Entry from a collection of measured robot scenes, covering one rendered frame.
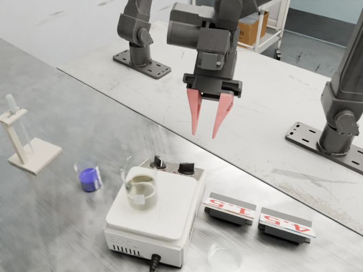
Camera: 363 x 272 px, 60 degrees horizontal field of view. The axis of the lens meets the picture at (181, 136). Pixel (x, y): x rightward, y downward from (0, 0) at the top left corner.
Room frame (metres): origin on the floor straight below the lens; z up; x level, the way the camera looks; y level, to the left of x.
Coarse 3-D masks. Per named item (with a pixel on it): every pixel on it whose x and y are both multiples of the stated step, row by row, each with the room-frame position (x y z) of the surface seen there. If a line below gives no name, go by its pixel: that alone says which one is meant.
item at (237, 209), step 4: (208, 200) 0.35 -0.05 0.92; (212, 200) 0.35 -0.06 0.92; (216, 200) 0.36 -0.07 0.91; (212, 204) 0.33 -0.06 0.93; (216, 204) 0.34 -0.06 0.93; (220, 204) 0.34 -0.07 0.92; (224, 204) 0.35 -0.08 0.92; (228, 204) 0.35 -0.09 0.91; (224, 208) 0.32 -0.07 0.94; (228, 208) 0.33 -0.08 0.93; (232, 208) 0.33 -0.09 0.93; (236, 208) 0.33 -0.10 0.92; (240, 208) 0.34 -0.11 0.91; (244, 208) 0.34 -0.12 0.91; (236, 212) 0.31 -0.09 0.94; (240, 212) 0.32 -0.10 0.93; (244, 212) 0.32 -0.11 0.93; (248, 212) 0.33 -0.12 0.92; (252, 212) 0.33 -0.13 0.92; (252, 216) 0.31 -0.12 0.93
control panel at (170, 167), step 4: (152, 160) 0.44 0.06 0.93; (168, 164) 0.43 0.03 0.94; (172, 164) 0.43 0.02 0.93; (176, 164) 0.43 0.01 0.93; (164, 168) 0.40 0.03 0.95; (168, 168) 0.40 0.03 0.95; (172, 168) 0.41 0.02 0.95; (176, 168) 0.41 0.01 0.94; (196, 168) 0.42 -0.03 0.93; (200, 168) 0.42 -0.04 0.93; (168, 172) 0.39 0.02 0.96; (196, 172) 0.40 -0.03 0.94; (200, 172) 0.40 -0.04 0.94; (192, 176) 0.38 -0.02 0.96; (196, 176) 0.38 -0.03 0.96; (200, 176) 0.38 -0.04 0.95; (196, 180) 0.36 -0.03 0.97
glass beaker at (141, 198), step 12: (132, 156) 0.33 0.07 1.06; (132, 168) 0.32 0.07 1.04; (144, 168) 0.33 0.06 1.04; (156, 168) 0.31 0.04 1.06; (156, 180) 0.30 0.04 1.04; (132, 192) 0.28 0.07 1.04; (144, 192) 0.28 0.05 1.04; (156, 192) 0.29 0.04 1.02; (132, 204) 0.28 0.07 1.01; (144, 204) 0.28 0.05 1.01; (156, 204) 0.29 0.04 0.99
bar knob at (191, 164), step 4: (180, 164) 0.40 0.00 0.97; (184, 164) 0.40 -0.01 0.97; (188, 164) 0.40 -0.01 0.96; (192, 164) 0.40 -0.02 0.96; (180, 168) 0.39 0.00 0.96; (184, 168) 0.39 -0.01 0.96; (188, 168) 0.40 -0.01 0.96; (192, 168) 0.40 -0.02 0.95; (180, 172) 0.39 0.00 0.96; (184, 172) 0.39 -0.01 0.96; (188, 172) 0.39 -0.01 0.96; (192, 172) 0.39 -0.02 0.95
